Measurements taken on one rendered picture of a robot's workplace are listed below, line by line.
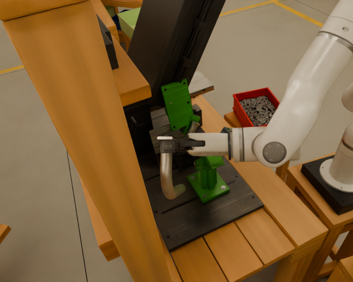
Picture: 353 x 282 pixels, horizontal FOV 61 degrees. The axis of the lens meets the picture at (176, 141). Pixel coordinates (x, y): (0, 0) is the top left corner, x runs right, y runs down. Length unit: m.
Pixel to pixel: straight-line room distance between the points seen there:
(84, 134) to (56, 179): 2.44
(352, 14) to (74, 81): 0.57
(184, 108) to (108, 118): 0.91
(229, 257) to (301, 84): 0.70
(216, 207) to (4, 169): 2.37
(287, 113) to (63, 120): 0.43
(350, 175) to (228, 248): 0.57
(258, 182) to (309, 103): 0.72
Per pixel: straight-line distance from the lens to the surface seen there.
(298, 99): 0.67
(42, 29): 0.35
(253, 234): 1.23
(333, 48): 0.73
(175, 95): 1.27
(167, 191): 0.78
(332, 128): 3.08
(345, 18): 0.75
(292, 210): 1.28
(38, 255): 2.48
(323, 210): 1.38
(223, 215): 1.24
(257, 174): 1.37
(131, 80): 0.79
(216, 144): 0.70
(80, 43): 0.36
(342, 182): 1.40
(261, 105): 1.76
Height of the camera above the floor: 1.95
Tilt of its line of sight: 44 degrees down
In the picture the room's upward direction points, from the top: 8 degrees counter-clockwise
